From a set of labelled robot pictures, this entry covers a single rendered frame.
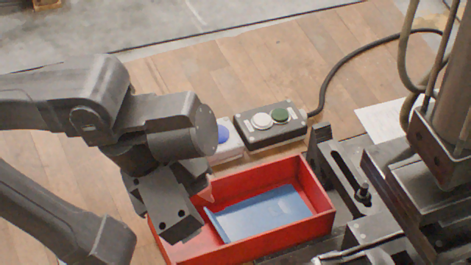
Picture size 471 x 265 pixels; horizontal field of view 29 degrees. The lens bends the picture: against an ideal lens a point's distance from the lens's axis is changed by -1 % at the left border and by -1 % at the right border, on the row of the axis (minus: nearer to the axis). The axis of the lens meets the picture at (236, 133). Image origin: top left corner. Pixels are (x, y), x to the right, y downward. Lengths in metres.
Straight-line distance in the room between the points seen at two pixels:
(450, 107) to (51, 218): 0.50
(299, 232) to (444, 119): 0.40
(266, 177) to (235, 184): 0.05
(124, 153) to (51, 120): 0.09
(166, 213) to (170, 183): 0.04
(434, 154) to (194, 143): 0.27
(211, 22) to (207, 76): 1.47
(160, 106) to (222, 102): 0.59
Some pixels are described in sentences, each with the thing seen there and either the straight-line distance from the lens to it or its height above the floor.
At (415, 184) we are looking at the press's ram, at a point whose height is 1.18.
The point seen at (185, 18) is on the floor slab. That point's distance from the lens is 3.06.
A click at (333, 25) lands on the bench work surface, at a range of 1.71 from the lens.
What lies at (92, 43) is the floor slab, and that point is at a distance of 2.98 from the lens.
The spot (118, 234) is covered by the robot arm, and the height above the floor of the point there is 1.05.
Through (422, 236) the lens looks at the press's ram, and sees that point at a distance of 1.11.
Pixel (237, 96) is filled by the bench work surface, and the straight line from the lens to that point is 1.56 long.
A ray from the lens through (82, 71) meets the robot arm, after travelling 0.96.
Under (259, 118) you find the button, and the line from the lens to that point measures 1.47.
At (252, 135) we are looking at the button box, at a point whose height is 0.93.
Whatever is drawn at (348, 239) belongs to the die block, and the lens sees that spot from 1.31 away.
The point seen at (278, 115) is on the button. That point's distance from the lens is 1.48.
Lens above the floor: 2.01
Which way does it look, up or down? 48 degrees down
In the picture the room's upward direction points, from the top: 5 degrees clockwise
